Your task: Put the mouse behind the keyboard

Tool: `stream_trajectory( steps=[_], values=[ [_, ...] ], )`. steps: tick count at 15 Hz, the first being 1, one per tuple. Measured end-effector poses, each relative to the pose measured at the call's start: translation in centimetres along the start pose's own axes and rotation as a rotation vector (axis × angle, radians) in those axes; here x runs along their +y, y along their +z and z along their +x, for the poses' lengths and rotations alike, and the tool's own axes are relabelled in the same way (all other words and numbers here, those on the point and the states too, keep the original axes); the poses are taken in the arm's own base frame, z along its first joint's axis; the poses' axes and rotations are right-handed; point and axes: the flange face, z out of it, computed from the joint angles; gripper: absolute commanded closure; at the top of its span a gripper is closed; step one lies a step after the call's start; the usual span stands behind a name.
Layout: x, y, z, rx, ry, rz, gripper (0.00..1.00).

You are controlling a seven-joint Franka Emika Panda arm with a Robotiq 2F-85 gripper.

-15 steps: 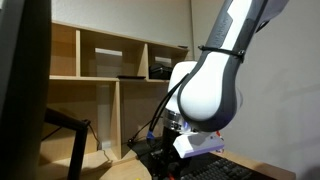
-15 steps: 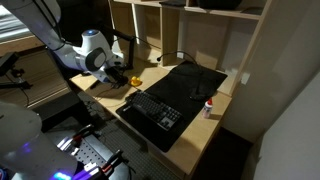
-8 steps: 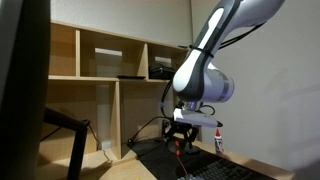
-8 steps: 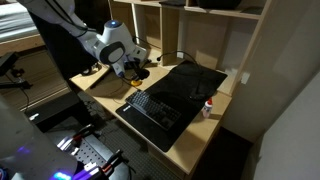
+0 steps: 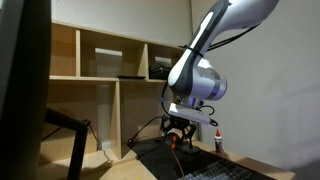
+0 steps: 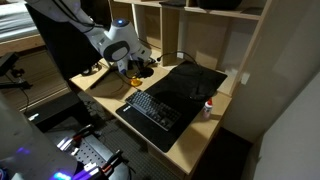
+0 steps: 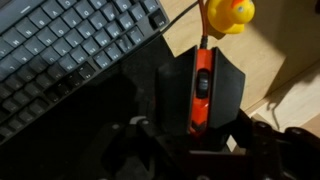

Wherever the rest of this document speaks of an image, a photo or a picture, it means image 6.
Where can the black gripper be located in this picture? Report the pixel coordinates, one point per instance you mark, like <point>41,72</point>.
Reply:
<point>141,63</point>

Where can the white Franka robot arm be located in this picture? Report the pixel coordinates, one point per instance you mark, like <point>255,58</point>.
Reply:
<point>110,36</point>

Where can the dark grey mechanical keyboard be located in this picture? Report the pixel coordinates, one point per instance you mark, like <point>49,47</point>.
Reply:
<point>153,108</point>

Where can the yellow rubber duck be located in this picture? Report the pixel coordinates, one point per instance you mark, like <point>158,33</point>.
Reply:
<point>135,82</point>

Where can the wooden cubby shelf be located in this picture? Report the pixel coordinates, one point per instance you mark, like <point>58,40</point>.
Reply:
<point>170,33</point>

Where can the large black desk mat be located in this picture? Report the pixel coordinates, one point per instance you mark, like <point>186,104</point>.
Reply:
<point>186,83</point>

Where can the flat black tray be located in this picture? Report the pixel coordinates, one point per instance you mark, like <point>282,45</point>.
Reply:
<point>173,2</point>

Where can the black computer monitor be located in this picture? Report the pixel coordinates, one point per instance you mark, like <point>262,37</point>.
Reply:
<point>66,50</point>

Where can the white bottle with red cap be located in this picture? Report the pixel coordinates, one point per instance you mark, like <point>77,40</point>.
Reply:
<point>207,108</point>

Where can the red and black clamp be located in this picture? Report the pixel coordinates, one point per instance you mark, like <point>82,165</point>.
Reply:
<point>83,132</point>
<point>112,160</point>

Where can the black box under desk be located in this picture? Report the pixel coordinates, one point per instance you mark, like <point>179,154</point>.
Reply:
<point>56,106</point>

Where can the black zippered case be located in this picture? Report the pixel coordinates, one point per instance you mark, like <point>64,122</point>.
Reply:
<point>216,4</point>

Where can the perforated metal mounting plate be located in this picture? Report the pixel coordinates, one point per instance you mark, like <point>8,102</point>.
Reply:
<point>90,151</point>

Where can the translucent white robot housing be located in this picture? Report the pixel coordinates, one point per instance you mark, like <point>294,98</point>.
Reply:
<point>23,143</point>

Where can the white wall outlet plate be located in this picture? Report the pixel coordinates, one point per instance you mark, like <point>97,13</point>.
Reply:
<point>245,78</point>

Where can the wooden bed frame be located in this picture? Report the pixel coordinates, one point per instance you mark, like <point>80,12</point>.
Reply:
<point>20,45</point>

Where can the black camera on tripod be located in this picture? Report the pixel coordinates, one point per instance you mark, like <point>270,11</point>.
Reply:
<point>6,61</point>

